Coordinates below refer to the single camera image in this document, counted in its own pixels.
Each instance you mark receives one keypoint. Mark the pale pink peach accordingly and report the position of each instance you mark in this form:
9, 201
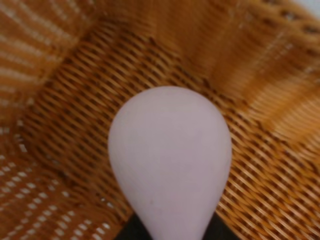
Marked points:
171, 150

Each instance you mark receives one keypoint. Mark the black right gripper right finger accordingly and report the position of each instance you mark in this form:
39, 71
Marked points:
218, 230

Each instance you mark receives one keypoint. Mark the orange wicker basket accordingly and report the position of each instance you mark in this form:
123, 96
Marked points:
67, 66

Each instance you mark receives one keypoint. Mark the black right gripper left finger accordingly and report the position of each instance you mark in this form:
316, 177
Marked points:
134, 229

